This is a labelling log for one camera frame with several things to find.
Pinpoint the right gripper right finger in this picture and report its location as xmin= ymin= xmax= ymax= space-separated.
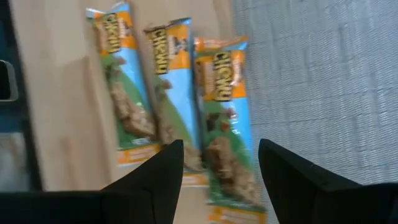
xmin=257 ymin=138 xmax=398 ymax=224

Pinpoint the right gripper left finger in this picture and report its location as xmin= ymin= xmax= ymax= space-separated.
xmin=101 ymin=139 xmax=185 ymax=224

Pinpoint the grey woven mat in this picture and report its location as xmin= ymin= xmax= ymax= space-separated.
xmin=231 ymin=0 xmax=398 ymax=224

